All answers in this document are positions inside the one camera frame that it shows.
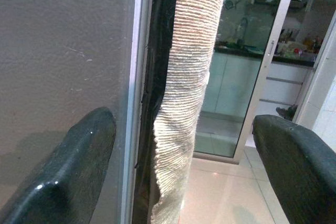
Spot white kitchen cabinets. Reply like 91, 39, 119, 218
202, 50, 314, 120

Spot glass sliding door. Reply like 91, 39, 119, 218
193, 0, 300, 164

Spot grey fridge body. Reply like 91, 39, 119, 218
0, 0, 139, 224

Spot black kitchen counter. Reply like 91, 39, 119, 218
214, 42, 316, 68

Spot kitchen faucet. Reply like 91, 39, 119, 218
237, 17, 249, 46

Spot aluminium door frame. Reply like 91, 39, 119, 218
292, 11, 336, 129

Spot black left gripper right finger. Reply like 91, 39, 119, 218
253, 114, 336, 224

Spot black shoe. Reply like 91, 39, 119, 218
275, 104, 299, 120

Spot beige ribbed handle cloth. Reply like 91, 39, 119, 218
148, 0, 230, 224

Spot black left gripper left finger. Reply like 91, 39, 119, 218
0, 106, 117, 224

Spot fridge door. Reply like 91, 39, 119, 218
123, 0, 182, 224

